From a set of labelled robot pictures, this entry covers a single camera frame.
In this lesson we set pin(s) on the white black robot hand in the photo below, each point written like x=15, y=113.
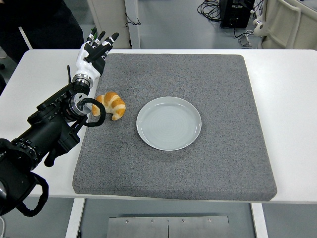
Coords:
x=86, y=65

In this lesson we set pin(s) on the golden croissant bread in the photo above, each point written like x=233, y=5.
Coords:
x=112, y=104

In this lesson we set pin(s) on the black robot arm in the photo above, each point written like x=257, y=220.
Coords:
x=39, y=134

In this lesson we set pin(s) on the grey round plate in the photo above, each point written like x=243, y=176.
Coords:
x=168, y=124

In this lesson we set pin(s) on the grey metal plate with screws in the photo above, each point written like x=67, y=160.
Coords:
x=138, y=228

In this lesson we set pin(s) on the black caster wheel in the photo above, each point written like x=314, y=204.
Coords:
x=2, y=67

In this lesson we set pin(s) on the grey speckled mat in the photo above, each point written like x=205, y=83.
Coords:
x=173, y=74

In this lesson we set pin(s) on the white table leg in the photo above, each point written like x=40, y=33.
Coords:
x=260, y=223
x=74, y=218

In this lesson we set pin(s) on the black computer case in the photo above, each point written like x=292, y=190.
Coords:
x=235, y=15

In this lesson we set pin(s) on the small grey adapter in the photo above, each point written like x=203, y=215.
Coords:
x=244, y=41

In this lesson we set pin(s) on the cream plastic furniture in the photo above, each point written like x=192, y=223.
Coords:
x=284, y=24

